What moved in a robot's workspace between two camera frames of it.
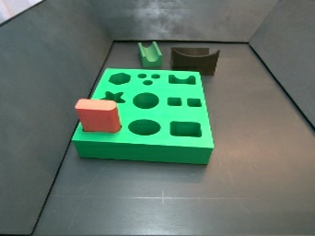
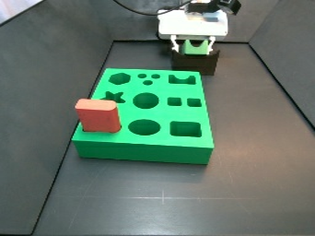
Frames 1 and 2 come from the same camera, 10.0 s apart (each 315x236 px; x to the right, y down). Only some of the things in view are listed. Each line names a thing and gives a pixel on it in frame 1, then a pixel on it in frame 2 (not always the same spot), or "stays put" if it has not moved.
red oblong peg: [99, 115] stays put
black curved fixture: [195, 59] stays put
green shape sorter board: [164, 119] stays put
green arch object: [151, 55] → [199, 50]
